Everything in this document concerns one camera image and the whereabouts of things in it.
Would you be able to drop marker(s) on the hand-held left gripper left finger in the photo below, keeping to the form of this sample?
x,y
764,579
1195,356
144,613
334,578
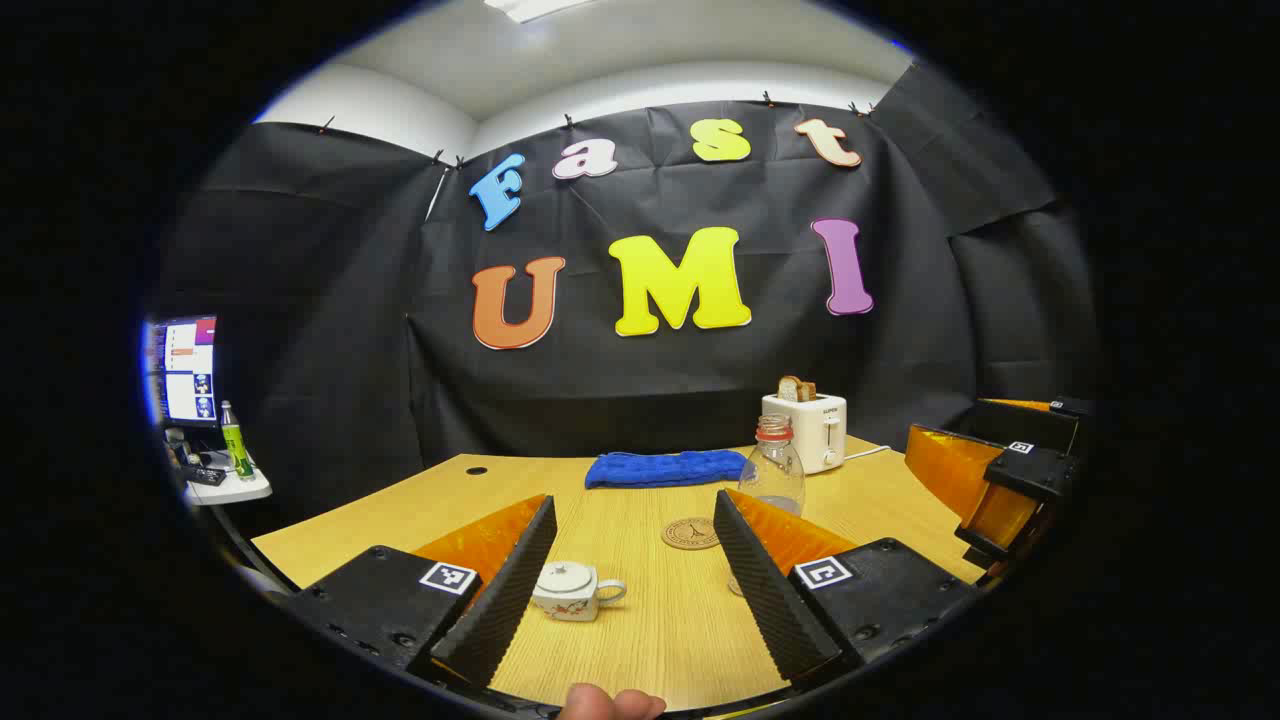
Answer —
x,y
500,600

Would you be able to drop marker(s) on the black backdrop cloth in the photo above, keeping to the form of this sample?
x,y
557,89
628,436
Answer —
x,y
330,330

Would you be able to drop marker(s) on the white toaster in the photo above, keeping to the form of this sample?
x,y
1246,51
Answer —
x,y
805,425

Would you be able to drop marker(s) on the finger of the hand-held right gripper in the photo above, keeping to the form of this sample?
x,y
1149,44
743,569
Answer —
x,y
1030,468
1040,420

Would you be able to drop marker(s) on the green drink bottle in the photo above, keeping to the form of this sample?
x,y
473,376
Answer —
x,y
236,445

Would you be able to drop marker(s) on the round wooden coaster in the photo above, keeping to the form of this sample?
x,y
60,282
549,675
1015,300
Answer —
x,y
688,533

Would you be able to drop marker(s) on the white side table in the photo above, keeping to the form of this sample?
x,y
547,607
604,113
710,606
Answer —
x,y
235,490

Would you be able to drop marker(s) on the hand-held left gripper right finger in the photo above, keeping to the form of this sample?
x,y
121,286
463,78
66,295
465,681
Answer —
x,y
765,590

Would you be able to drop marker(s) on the computer monitor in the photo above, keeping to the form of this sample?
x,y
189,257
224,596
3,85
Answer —
x,y
188,370

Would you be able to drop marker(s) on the black keyboard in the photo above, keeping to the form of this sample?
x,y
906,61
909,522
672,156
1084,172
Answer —
x,y
205,474

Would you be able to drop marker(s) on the blue towel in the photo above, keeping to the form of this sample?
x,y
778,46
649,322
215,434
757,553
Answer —
x,y
665,468

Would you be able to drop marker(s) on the clear plastic water bottle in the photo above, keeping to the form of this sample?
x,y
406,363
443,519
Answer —
x,y
772,475

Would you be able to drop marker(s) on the white floral teacup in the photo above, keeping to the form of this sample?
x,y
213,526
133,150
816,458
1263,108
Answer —
x,y
575,606

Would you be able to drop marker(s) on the toast slices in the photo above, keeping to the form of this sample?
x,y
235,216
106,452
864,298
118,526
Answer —
x,y
796,388

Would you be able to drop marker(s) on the ceiling light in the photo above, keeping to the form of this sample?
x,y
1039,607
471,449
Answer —
x,y
535,8

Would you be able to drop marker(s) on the white teacup lid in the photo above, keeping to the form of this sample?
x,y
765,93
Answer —
x,y
566,577

